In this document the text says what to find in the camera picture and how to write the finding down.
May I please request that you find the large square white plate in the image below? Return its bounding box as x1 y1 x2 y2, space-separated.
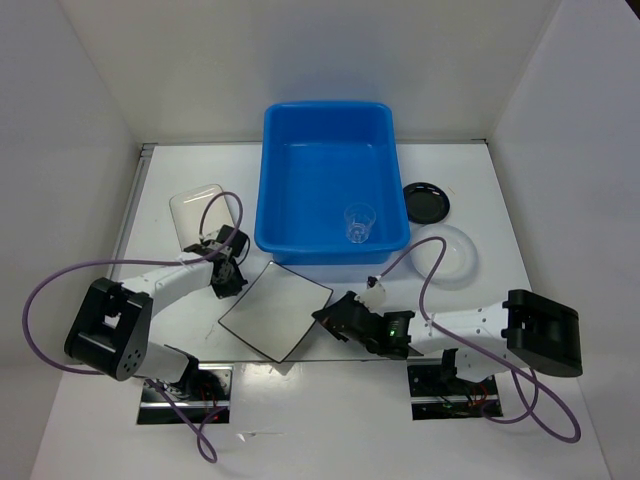
219 261 333 363

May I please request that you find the small rectangular white plate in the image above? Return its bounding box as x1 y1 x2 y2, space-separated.
169 184 233 250

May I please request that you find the white round bowl plate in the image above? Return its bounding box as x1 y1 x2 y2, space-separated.
410 224 479 290

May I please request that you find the clear plastic cup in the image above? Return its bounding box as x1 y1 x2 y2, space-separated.
344 203 377 244

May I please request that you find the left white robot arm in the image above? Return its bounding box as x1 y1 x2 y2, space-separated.
64 225 250 400

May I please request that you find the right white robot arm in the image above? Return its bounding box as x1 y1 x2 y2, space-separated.
312 289 583 393

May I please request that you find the blue plastic bin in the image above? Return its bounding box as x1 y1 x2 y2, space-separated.
254 101 410 265

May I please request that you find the small black round plate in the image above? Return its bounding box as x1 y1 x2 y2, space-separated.
403 182 451 225

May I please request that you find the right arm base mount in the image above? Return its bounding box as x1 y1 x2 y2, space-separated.
407 362 503 421

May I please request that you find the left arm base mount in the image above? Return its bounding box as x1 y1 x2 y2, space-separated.
136 363 233 425

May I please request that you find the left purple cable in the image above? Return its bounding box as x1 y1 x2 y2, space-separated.
22 191 245 464

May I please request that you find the purple cable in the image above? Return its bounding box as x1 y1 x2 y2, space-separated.
22 191 245 464
367 236 582 444

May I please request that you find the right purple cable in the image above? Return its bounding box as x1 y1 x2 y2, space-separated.
367 236 582 444

